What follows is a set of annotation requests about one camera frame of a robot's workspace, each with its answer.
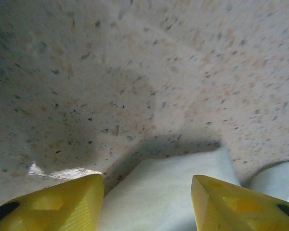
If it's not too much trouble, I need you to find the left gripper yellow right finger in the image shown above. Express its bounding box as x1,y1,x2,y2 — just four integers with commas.
191,174,289,231

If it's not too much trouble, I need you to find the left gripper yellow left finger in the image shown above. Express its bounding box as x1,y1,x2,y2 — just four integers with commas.
0,174,105,231

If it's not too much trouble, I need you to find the white t-shirt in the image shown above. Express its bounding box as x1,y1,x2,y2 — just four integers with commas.
100,146,289,231

